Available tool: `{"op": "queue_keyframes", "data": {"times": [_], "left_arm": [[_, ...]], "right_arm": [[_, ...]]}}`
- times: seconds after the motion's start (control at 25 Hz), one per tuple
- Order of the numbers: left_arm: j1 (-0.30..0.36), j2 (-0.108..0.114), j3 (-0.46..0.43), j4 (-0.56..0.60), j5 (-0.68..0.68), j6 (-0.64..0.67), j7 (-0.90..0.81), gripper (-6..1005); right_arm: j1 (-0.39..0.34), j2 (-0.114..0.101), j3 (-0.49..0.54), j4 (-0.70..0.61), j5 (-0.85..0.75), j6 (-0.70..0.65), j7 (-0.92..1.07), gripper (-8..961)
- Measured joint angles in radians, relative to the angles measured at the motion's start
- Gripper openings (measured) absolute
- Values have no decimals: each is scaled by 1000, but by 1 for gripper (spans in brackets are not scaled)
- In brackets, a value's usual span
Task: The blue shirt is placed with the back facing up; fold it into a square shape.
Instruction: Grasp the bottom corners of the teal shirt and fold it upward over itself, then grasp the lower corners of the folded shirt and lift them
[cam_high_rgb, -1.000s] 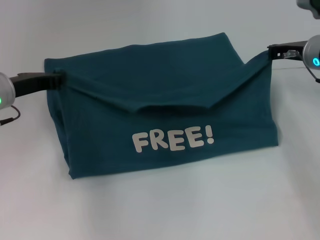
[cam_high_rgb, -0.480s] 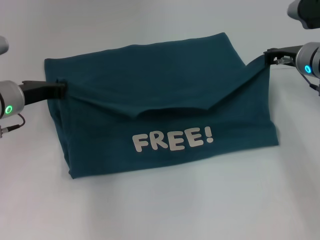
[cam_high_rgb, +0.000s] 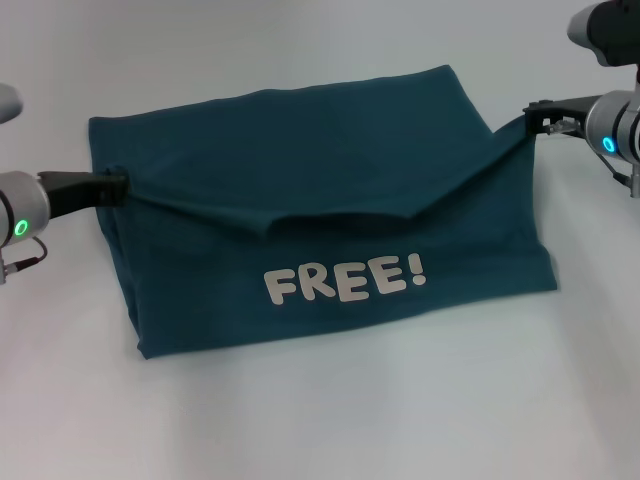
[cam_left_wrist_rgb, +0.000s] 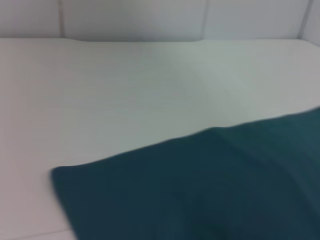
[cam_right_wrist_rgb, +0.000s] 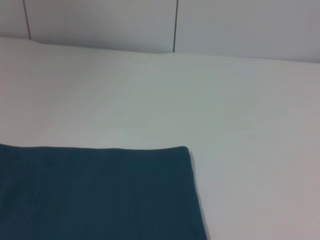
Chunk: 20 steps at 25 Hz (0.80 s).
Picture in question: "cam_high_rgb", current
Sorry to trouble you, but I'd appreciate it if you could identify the left arm cable with connector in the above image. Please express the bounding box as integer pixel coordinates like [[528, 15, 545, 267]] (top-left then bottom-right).
[[0, 237, 49, 286]]

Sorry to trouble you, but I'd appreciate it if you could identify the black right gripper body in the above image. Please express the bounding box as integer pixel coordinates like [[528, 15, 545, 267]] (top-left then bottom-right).
[[537, 94, 601, 139]]

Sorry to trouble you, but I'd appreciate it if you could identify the right arm cable with connector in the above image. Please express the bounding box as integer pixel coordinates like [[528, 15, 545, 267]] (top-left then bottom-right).
[[594, 148, 640, 200]]

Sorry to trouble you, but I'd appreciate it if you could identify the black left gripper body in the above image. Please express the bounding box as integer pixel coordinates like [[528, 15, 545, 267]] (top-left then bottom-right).
[[37, 171, 109, 222]]

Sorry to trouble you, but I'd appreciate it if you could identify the arm cable with connector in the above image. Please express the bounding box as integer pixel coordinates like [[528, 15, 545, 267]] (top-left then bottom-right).
[[0, 237, 49, 286], [594, 148, 640, 200]]

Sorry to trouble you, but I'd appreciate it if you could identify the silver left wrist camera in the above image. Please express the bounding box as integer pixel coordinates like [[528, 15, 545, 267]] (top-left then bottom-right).
[[0, 82, 25, 125]]

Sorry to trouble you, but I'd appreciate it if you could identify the teal blue shirt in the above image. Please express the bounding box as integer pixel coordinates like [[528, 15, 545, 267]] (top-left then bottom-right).
[[87, 63, 559, 362]]

